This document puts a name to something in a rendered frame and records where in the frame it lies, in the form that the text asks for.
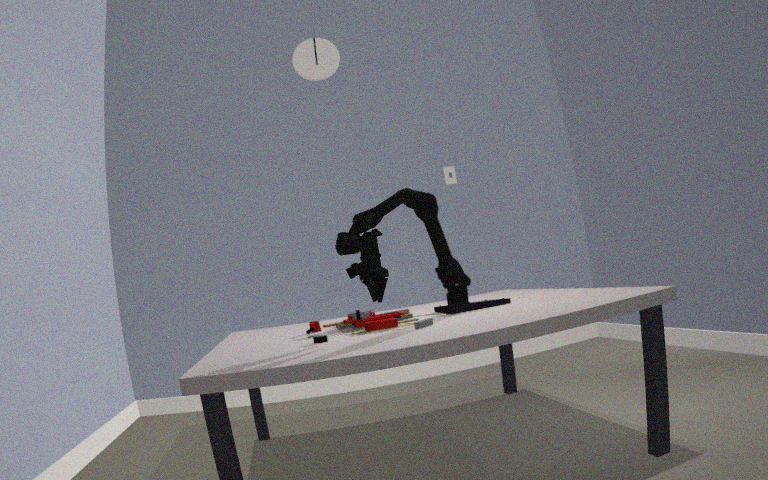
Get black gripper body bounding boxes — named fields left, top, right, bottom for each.
left=359, top=251, right=389, bottom=281

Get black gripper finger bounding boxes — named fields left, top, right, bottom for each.
left=367, top=278, right=388, bottom=303
left=361, top=281, right=377, bottom=302

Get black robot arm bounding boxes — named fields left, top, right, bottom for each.
left=335, top=188, right=471, bottom=306

